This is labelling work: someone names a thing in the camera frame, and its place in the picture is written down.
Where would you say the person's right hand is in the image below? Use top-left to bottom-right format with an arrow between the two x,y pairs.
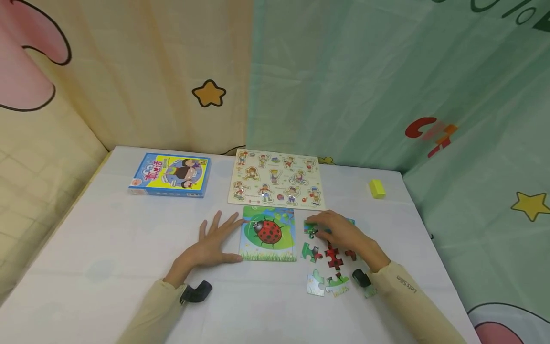
306,210 -> 391,273

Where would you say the person's left hand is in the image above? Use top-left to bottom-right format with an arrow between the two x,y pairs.
163,210 -> 250,289

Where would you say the ladybug picture board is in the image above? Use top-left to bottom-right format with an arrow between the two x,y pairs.
239,206 -> 297,262

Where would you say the person's right forearm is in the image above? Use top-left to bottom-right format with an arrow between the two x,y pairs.
369,260 -> 468,344

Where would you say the person's left forearm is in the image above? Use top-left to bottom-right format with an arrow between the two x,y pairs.
116,279 -> 186,344

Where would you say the group of ladybug jigsaw pieces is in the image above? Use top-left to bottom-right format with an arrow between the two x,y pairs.
301,218 -> 378,299

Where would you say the blue yellow game box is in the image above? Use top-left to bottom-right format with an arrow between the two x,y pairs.
128,152 -> 212,198

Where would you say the wooden board with children figures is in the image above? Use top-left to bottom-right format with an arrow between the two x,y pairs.
227,149 -> 327,211

